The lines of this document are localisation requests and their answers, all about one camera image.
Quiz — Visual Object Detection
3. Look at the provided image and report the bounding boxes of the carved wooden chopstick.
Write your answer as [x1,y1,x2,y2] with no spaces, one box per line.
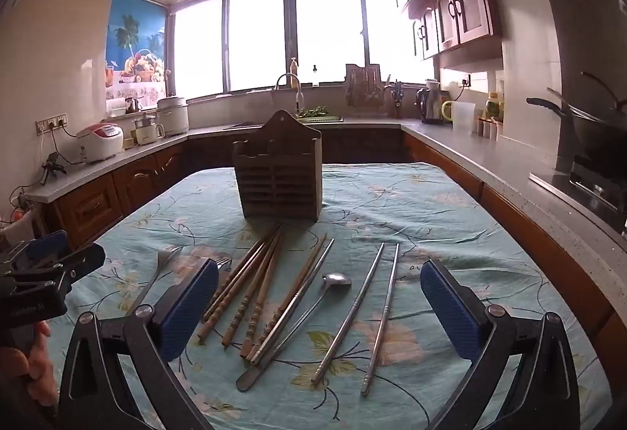
[202,234,275,320]
[197,230,280,340]
[246,234,328,361]
[223,228,284,347]
[240,231,287,358]

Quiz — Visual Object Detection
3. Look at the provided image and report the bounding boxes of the gas stove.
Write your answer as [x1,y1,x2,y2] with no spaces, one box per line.
[529,156,627,235]

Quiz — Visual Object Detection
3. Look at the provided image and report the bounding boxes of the wooden utensil holder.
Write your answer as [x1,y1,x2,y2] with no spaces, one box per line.
[232,111,323,221]

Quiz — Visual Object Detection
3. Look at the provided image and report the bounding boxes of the curved metal faucet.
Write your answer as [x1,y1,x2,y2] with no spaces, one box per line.
[275,73,302,114]

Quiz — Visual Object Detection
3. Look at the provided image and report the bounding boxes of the small white electric pot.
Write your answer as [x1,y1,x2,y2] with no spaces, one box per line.
[133,114,165,147]

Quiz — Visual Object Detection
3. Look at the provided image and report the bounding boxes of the white wall socket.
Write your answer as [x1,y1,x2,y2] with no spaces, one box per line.
[35,115,68,133]

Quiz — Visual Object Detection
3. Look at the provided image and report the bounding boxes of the cooking oil bottles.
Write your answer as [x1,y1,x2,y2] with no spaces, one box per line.
[485,92,505,122]

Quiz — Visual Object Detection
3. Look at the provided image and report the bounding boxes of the large white electric cooker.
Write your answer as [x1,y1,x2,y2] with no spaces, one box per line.
[157,97,190,138]

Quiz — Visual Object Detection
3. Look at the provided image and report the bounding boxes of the black wok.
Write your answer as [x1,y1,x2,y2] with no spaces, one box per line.
[526,72,627,166]

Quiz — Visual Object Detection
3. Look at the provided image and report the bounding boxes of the knife and scissors holder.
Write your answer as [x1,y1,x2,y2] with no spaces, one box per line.
[384,74,406,118]

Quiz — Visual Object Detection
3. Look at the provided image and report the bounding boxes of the kitchen window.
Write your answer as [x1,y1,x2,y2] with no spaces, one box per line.
[169,0,434,100]

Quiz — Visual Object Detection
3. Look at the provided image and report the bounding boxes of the dish rack with cutting boards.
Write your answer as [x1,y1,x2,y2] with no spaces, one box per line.
[344,64,384,107]

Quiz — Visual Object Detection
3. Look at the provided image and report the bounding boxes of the small black tripod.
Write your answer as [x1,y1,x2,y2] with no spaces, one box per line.
[42,153,67,188]

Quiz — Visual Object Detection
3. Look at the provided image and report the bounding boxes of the steel electric kettle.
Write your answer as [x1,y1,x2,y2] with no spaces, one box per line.
[416,87,444,124]

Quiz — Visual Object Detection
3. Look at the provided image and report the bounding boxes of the green basket of vegetables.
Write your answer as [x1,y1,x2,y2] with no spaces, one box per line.
[296,105,344,123]

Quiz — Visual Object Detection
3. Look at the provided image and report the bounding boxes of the person's left hand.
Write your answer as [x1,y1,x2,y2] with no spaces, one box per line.
[0,319,52,406]

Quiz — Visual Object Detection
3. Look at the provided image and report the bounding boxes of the clear pitcher green handle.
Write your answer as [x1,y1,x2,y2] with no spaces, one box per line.
[442,101,477,131]

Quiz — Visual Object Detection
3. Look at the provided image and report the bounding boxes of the fruit print window blind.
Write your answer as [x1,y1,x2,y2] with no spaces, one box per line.
[105,0,170,102]

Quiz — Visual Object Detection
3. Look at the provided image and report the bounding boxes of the metal chopstick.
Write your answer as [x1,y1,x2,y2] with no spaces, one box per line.
[251,239,337,365]
[361,243,401,397]
[311,242,386,385]

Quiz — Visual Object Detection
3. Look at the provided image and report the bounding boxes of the teal floral tablecloth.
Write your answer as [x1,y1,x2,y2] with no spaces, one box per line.
[46,163,601,430]

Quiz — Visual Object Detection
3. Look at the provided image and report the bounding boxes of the wooden base cabinets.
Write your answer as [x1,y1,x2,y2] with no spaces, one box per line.
[29,123,627,362]

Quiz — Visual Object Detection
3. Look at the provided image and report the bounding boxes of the red and white rice cooker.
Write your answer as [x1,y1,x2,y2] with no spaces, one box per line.
[76,122,124,165]

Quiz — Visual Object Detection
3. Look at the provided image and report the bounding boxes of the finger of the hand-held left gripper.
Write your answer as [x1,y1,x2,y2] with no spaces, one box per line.
[22,230,69,264]
[7,245,106,286]

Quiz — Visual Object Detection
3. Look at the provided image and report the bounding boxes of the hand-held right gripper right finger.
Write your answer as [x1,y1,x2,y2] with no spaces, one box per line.
[420,259,581,430]

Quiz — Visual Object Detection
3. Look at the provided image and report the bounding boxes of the metal spoon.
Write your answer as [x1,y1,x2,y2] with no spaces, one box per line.
[236,272,352,392]

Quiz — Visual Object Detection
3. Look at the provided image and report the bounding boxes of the row of spice jars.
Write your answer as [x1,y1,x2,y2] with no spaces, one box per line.
[477,119,503,141]

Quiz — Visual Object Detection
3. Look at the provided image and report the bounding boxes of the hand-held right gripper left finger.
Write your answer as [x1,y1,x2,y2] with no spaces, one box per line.
[59,258,219,430]

